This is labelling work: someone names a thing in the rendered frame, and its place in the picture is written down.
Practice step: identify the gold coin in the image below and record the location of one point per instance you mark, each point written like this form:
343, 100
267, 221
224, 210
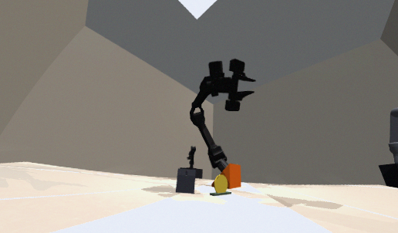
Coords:
220, 184

